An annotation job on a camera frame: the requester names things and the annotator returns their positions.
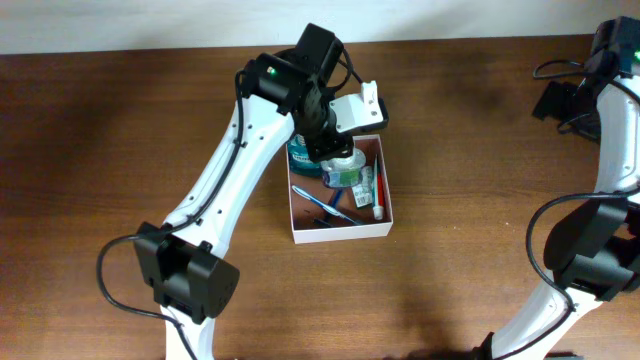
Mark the white cardboard box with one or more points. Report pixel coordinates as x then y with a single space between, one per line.
302 212

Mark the blue mouthwash bottle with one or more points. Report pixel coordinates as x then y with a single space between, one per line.
299 161

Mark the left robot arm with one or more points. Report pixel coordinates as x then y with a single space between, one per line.
277 97

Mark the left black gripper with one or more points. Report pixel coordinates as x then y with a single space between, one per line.
341 143

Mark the green Dettol soap bar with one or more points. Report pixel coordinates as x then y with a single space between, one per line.
362 192

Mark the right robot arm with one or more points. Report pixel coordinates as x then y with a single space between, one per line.
584 246

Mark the blue white toothbrush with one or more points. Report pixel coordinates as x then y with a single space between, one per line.
327 208

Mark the clear pump soap bottle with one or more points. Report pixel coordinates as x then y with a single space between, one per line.
343 172

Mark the toothpaste tube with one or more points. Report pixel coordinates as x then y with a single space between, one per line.
378 197

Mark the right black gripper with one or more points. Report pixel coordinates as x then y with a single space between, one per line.
554 103

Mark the blue disposable razor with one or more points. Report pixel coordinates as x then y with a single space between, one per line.
325 220

